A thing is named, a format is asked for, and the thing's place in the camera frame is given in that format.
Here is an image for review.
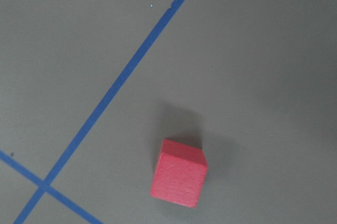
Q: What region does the red cube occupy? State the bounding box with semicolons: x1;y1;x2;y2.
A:
150;139;208;208

